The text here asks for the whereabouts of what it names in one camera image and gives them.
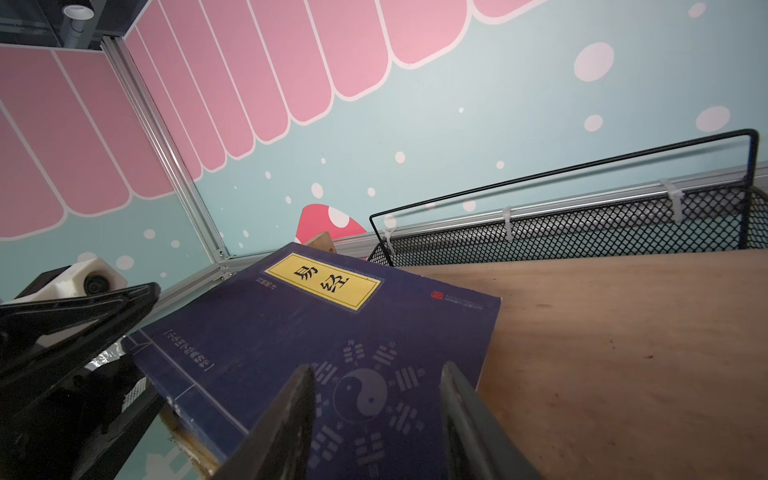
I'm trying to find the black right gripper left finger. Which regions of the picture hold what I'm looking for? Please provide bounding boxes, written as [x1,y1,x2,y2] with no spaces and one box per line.
[213,364,315,479]

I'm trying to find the wooden two-tier bookshelf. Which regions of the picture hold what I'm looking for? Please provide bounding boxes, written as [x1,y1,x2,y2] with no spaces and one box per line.
[158,230,768,480]

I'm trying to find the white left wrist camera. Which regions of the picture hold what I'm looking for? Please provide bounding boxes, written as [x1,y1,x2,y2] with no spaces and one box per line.
[14,257,128,349]

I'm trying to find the black wire mesh basket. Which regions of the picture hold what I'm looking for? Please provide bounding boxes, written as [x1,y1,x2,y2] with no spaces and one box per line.
[367,129,767,267]

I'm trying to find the navy book yellow label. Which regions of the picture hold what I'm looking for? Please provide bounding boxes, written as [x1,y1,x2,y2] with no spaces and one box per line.
[122,243,502,479]

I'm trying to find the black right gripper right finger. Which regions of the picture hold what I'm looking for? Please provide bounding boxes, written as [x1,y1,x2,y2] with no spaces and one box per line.
[440,362,540,479]

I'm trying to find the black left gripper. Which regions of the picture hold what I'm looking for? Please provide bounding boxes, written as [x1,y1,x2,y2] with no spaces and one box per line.
[1,282,164,479]

